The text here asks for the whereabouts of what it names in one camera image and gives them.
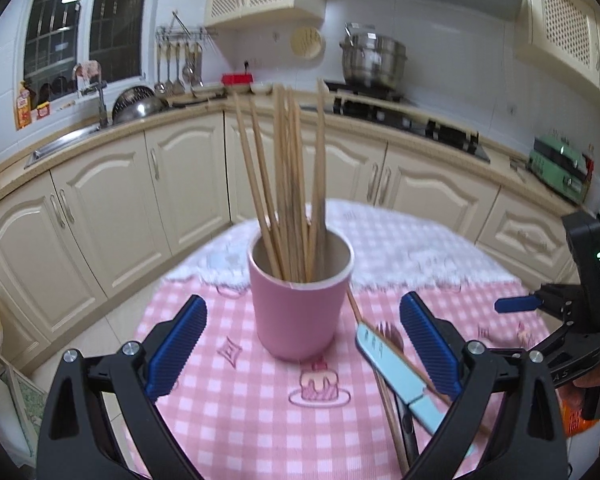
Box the metal sink faucet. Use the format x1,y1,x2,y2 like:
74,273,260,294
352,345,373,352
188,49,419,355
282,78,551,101
72,61,110,130

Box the pink checkered cake-print tablecloth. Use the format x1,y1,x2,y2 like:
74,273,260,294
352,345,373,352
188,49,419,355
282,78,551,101
132,275,567,480

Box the stainless steel stock pot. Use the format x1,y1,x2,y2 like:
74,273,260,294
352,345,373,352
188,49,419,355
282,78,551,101
339,22,409,90

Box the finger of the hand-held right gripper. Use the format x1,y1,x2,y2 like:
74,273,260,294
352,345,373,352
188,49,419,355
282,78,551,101
494,284,583,319
536,324,600,392

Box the white dishes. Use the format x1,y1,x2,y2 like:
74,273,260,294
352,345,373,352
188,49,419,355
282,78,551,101
191,84,275,100

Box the beige kitchen countertop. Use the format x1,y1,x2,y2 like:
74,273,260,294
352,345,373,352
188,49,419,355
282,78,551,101
0,91,588,216

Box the bundle of wooden chopsticks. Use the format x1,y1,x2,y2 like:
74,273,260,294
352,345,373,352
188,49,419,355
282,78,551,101
271,79,329,282

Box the person's right hand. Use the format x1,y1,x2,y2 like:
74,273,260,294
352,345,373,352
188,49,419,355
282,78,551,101
561,372,600,413

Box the metal fork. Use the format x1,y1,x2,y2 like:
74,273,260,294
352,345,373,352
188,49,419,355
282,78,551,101
374,321,420,467

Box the hanging ladle rack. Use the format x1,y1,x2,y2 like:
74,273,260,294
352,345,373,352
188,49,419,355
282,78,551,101
154,10,220,97

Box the pink cup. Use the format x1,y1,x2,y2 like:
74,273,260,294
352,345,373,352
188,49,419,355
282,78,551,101
247,227,355,362

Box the kitchen window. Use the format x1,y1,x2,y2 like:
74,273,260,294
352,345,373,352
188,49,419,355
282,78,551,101
22,0,149,107

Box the green countertop appliance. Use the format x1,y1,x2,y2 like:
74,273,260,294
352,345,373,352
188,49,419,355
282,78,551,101
526,132,595,202

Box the orange bag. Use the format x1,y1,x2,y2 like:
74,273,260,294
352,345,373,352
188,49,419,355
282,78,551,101
562,402,600,438

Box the stainless steel bowls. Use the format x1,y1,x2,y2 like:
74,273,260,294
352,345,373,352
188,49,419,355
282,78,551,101
111,86,170,124

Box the cream lower kitchen cabinets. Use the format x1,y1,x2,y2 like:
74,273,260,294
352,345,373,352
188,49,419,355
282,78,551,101
0,110,581,361

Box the round bamboo wall trivet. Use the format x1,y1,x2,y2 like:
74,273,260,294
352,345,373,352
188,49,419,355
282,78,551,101
289,25,326,59

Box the pale checkered fringed cloth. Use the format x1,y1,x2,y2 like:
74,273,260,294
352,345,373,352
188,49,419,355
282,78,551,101
167,199,525,297

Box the orange packet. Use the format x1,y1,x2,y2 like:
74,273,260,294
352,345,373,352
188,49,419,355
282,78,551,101
15,81,35,130

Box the light blue sheathed knife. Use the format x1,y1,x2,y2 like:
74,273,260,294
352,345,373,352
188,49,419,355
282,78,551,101
355,323,477,457

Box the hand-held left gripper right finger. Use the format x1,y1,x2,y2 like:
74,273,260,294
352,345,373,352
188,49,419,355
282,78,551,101
399,291,568,480

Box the framed panels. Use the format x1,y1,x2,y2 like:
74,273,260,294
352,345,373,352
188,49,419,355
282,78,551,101
0,330,48,458

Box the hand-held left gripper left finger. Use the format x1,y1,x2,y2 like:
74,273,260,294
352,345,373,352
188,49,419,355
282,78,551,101
37,294,208,480

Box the steel sink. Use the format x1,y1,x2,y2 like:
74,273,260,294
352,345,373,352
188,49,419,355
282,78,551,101
24,126,102,170

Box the black gas stove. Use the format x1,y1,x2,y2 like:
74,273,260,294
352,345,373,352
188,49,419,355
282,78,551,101
300,79,492,165

